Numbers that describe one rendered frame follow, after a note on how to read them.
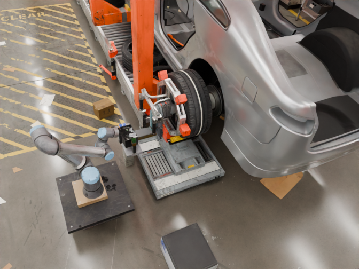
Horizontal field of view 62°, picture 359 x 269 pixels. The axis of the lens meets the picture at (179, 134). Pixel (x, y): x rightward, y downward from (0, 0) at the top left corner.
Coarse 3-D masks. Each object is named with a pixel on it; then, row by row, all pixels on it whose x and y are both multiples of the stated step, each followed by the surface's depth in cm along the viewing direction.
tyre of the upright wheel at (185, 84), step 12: (180, 72) 281; (192, 72) 281; (180, 84) 268; (192, 84) 269; (204, 84) 272; (192, 96) 265; (204, 96) 269; (192, 108) 265; (204, 108) 270; (192, 120) 269; (204, 120) 276; (192, 132) 281; (204, 132) 295
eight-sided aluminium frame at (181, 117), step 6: (168, 78) 279; (162, 84) 286; (168, 84) 274; (162, 90) 304; (174, 90) 273; (174, 96) 265; (180, 114) 267; (168, 120) 313; (180, 120) 269; (168, 126) 307; (174, 132) 291
